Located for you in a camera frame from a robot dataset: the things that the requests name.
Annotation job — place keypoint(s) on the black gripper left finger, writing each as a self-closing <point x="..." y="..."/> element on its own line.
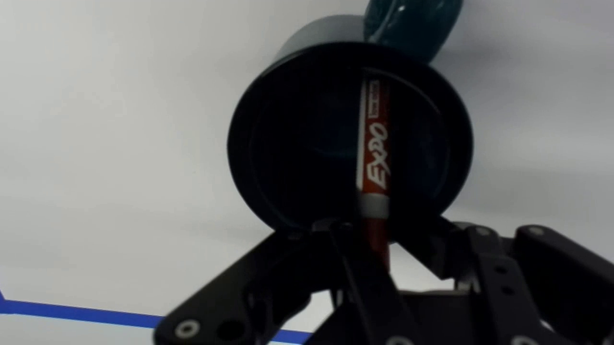
<point x="256" y="288"/>

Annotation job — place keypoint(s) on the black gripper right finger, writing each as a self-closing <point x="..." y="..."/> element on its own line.
<point x="530" y="280"/>

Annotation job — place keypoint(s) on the red Expo marker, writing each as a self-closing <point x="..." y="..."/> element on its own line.
<point x="375" y="146"/>

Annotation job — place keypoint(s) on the dark teal ceramic mug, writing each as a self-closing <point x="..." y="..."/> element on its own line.
<point x="300" y="140"/>

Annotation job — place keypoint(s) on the blue tape strip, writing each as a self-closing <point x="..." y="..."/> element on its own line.
<point x="77" y="313"/>

